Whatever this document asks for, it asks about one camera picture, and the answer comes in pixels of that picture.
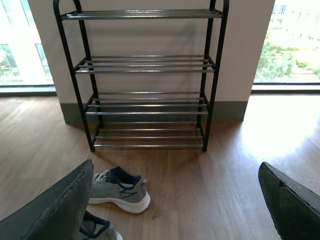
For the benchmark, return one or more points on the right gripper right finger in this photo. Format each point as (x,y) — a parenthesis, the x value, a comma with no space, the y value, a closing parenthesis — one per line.
(294,208)

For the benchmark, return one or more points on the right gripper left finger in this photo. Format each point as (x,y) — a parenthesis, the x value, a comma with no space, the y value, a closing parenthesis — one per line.
(57,213)

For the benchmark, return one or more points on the grey sneaker navy collar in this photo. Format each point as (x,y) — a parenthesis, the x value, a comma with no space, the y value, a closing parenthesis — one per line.
(95,228)

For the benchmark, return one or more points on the grey sneaker white sole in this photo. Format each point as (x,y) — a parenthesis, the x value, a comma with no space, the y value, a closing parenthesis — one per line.
(116,186)

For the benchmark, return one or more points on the black metal shoe rack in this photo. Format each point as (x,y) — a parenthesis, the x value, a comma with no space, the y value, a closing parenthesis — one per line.
(143,119)

